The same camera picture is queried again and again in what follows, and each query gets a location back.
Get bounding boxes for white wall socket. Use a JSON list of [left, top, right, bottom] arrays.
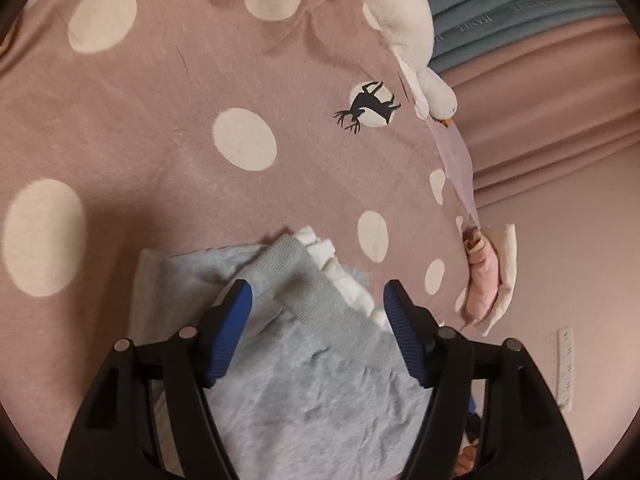
[[555, 326, 576, 411]]

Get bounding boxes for white folded garment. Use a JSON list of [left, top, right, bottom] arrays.
[[480, 222, 518, 338]]

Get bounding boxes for white goose plush toy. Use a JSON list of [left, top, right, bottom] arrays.
[[350, 0, 458, 126]]

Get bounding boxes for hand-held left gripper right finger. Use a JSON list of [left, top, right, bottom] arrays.
[[382, 280, 585, 480]]

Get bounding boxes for pink curtain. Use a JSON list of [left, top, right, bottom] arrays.
[[410, 0, 640, 206]]

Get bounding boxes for lavender bed sheet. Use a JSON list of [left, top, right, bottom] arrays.
[[429, 119, 482, 231]]

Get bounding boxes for grey sweatshirt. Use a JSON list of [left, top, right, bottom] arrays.
[[131, 226, 468, 480]]

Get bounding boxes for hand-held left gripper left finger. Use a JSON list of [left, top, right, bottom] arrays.
[[56, 278, 253, 480]]

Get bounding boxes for pink folded garment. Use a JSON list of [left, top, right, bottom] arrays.
[[462, 227, 501, 323]]

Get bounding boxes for teal curtain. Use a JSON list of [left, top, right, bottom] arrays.
[[420, 0, 621, 73]]

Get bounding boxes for pink polka dot blanket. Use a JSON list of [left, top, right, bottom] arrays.
[[0, 0, 481, 480]]

